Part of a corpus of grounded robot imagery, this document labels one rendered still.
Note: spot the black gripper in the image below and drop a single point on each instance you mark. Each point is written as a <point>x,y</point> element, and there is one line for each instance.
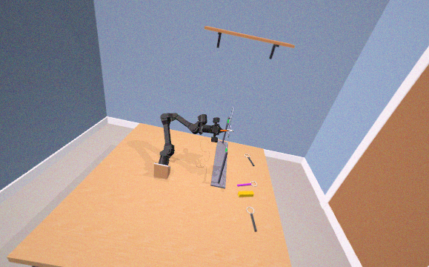
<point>214,138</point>

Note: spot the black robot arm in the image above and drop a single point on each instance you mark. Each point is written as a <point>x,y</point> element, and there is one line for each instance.
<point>198,127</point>

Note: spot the yellow rectangular block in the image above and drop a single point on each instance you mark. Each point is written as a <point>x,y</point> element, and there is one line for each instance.
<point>245,193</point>

